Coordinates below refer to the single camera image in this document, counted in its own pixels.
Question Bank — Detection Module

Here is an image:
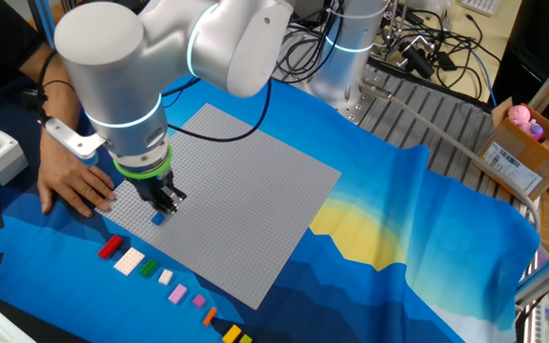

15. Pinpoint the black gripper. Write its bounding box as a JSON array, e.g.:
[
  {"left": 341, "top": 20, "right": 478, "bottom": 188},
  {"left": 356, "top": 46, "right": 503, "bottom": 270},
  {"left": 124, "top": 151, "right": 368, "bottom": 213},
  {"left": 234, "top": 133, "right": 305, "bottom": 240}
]
[{"left": 133, "top": 170, "right": 189, "bottom": 215}]

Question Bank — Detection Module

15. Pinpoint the red Lego brick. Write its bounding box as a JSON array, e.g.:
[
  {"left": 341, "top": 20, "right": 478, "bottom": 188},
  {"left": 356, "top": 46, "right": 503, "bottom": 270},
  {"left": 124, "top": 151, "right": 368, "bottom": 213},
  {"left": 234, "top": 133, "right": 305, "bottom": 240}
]
[{"left": 96, "top": 233, "right": 124, "bottom": 261}]

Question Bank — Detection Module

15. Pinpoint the gray Lego baseplate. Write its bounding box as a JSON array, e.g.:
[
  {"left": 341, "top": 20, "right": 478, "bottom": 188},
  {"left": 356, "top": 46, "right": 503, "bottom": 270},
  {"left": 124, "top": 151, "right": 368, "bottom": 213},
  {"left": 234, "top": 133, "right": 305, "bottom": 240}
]
[{"left": 95, "top": 103, "right": 342, "bottom": 311}]

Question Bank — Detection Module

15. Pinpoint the person's left forearm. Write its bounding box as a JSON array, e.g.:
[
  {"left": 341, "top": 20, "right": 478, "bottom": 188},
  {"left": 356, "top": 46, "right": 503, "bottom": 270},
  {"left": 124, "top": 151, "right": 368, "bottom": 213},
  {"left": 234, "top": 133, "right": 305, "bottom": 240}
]
[{"left": 16, "top": 42, "right": 83, "bottom": 153}]

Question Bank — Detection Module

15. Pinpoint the large white Lego plate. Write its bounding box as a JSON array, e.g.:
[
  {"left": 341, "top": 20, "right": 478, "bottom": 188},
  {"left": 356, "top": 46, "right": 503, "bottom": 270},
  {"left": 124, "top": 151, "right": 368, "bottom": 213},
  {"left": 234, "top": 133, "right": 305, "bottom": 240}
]
[{"left": 112, "top": 247, "right": 146, "bottom": 277}]

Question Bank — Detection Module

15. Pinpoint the light pink Lego brick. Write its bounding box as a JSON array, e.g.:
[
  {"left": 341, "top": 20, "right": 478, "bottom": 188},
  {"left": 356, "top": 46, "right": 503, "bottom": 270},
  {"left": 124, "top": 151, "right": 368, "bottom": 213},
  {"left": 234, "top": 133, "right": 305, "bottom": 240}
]
[{"left": 167, "top": 283, "right": 189, "bottom": 305}]

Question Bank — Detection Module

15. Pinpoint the yellow Lego brick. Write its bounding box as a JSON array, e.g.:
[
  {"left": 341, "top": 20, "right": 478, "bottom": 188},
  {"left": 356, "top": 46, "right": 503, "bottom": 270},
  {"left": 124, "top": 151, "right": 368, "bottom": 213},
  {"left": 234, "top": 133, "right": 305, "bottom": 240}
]
[{"left": 221, "top": 324, "right": 243, "bottom": 343}]

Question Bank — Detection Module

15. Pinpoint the person's left hand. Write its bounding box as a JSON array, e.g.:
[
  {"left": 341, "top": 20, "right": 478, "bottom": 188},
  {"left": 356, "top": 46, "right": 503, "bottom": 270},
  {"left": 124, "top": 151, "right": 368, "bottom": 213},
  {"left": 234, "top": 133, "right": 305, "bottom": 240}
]
[{"left": 36, "top": 142, "right": 117, "bottom": 219}]

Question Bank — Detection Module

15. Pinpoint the blue landscape print cloth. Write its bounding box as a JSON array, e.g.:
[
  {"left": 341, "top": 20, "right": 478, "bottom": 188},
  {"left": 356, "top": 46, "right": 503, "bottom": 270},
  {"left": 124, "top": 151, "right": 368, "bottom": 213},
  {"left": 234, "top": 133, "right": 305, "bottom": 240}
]
[{"left": 0, "top": 10, "right": 541, "bottom": 343}]

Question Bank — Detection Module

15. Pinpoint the open cardboard box with label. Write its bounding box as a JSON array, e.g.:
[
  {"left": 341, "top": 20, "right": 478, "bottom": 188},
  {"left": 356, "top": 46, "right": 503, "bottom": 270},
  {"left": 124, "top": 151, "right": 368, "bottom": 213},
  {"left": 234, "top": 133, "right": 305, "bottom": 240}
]
[{"left": 472, "top": 96, "right": 549, "bottom": 202}]

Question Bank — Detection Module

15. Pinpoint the pink pig toy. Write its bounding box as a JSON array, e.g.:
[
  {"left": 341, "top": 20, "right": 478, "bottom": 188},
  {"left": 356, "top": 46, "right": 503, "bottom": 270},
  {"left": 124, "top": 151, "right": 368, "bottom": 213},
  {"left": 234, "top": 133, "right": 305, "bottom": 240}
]
[{"left": 507, "top": 104, "right": 533, "bottom": 128}]

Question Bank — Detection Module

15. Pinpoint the white keyboard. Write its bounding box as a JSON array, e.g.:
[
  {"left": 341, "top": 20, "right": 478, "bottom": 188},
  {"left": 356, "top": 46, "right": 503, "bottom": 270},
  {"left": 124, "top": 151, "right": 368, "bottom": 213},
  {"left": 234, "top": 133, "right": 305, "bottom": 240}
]
[{"left": 459, "top": 0, "right": 502, "bottom": 18}]

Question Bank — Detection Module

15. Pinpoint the purple toy bottle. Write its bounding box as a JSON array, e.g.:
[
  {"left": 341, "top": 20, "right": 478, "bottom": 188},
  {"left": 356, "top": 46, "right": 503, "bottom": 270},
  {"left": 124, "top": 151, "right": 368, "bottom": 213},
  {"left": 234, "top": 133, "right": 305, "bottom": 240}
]
[{"left": 523, "top": 120, "right": 545, "bottom": 142}]

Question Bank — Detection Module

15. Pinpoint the black cabinet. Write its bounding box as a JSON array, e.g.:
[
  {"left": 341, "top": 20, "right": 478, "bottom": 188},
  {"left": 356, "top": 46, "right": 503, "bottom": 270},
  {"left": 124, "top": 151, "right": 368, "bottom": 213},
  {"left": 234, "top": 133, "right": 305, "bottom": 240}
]
[{"left": 491, "top": 0, "right": 549, "bottom": 140}]

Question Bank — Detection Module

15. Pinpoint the green flange ring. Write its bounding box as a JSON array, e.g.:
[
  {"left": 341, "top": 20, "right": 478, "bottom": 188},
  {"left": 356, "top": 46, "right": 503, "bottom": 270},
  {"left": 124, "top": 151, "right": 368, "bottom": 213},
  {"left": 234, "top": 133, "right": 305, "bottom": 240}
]
[{"left": 112, "top": 145, "right": 174, "bottom": 181}]

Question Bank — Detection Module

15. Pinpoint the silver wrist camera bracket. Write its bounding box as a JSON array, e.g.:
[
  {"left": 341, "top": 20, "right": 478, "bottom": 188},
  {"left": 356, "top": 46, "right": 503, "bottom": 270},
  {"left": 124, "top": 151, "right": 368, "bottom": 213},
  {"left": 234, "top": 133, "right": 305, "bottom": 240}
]
[{"left": 43, "top": 117, "right": 109, "bottom": 167}]

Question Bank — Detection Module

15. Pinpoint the black cable bundle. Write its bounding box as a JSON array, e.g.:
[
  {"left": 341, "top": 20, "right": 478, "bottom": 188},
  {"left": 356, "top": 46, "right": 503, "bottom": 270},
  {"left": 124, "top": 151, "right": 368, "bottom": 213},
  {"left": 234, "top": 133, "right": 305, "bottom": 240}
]
[{"left": 274, "top": 9, "right": 345, "bottom": 86}]

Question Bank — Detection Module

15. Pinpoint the aluminium frame rail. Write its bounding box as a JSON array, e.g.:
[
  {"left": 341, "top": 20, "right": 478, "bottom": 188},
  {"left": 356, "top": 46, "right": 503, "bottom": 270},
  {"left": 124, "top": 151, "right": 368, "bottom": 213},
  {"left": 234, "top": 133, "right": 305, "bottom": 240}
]
[{"left": 514, "top": 235, "right": 549, "bottom": 307}]

